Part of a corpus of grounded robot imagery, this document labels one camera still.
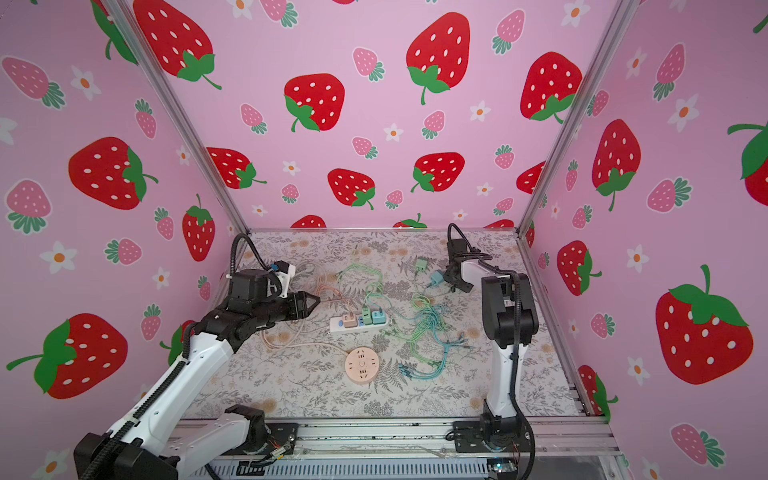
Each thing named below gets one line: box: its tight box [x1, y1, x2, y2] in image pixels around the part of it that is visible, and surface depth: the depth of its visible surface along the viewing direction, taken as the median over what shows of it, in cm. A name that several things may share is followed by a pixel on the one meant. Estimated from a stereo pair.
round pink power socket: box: [345, 347, 380, 383], surface depth 85 cm
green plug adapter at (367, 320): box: [362, 305, 373, 325], surface depth 92 cm
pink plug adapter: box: [343, 312, 358, 328], surface depth 90 cm
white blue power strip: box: [330, 310, 389, 332], surface depth 92 cm
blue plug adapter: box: [372, 307, 386, 325], surface depth 91 cm
